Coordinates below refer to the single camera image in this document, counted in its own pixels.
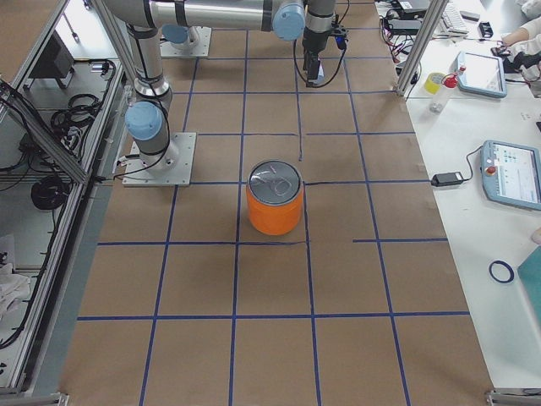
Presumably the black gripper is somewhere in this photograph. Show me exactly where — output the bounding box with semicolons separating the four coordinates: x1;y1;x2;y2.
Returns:
302;28;331;87

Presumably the white cup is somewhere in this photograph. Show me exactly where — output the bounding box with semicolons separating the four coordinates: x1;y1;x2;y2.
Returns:
314;63;325;85

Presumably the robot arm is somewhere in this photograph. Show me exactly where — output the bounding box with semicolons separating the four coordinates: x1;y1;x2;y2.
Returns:
143;1;347;88
105;1;172;170

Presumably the person's hand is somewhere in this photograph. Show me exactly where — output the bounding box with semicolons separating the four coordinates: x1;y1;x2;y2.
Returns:
501;28;529;47

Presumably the yellow tape roll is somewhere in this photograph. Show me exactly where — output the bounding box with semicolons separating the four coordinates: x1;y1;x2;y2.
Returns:
424;72;445;95

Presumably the clear plastic bottle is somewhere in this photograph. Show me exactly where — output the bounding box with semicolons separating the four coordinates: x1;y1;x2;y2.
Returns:
429;88;450;113

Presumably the red clamp tool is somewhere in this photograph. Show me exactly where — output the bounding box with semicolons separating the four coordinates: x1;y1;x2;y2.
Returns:
441;65;466;89

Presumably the white keyboard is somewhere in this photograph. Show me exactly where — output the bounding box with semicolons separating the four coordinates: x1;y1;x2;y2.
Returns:
439;2;469;36

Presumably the far teach pendant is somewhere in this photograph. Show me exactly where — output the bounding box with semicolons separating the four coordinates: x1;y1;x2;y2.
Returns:
453;51;507;98

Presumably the teach pendant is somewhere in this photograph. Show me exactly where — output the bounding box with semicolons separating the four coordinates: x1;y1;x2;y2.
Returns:
453;51;507;98
480;140;540;211

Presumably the black power brick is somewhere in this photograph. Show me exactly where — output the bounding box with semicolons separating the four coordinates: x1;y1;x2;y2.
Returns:
430;172;465;187

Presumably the near teach pendant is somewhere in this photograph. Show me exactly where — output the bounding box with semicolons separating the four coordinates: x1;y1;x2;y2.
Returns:
480;140;540;211

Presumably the teal box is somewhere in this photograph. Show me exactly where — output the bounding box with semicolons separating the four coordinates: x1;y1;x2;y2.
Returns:
518;246;541;319

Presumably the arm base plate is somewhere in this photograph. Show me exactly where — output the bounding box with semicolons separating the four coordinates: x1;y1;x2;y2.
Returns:
122;133;197;187
160;25;212;58

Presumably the aluminium frame post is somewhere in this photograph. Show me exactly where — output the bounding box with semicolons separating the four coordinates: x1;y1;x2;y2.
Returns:
395;0;448;96

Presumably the aluminium side frame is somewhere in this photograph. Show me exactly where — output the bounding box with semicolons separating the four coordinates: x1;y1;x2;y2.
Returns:
1;1;134;399

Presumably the blue tape ring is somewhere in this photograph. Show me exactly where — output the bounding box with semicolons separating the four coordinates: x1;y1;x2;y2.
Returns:
489;260;514;284

